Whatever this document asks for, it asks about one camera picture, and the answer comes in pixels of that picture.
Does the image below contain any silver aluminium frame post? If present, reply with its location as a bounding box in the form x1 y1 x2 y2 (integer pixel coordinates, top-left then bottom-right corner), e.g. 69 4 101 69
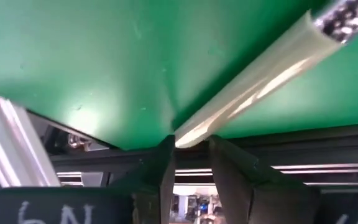
0 91 61 188

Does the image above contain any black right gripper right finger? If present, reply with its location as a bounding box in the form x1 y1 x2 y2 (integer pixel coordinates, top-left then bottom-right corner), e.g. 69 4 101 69
209 134 358 224

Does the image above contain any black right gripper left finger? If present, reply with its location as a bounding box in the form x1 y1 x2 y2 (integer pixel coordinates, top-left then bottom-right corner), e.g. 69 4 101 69
0 134 177 224

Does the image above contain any pale green handled knife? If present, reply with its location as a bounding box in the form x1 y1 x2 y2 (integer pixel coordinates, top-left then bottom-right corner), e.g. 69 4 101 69
173 0 358 149

